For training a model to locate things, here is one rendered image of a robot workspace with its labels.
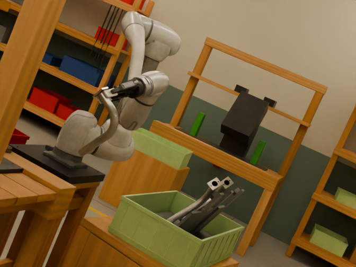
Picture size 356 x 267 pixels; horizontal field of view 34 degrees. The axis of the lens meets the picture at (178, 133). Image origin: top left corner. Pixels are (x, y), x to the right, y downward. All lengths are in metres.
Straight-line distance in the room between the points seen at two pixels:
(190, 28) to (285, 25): 1.28
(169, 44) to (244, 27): 4.96
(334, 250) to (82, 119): 4.75
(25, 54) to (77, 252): 1.05
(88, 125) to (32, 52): 1.04
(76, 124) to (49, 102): 5.18
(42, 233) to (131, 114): 0.65
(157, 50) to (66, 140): 0.64
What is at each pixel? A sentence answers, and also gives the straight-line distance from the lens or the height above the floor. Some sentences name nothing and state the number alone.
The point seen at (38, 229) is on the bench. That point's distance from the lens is 2.63.
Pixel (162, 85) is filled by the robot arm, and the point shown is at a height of 1.47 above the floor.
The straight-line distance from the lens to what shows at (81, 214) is 3.13.
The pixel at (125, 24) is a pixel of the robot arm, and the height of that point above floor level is 1.65.
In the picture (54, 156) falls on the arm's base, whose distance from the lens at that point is 2.97.
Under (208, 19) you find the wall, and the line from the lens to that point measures 7.98.
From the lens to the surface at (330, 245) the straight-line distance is 7.15.
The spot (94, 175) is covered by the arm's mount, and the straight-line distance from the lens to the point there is 2.99.
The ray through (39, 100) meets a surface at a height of 0.35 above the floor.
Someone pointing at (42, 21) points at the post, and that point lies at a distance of 1.94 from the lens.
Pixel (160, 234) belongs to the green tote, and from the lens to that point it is 2.47.
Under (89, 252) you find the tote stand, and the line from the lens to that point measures 2.61.
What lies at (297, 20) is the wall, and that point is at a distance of 7.77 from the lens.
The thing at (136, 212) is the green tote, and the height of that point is 0.93.
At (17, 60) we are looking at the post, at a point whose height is 1.38.
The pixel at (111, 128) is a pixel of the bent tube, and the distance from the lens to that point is 2.14.
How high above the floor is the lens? 1.58
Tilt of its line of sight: 6 degrees down
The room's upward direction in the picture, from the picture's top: 24 degrees clockwise
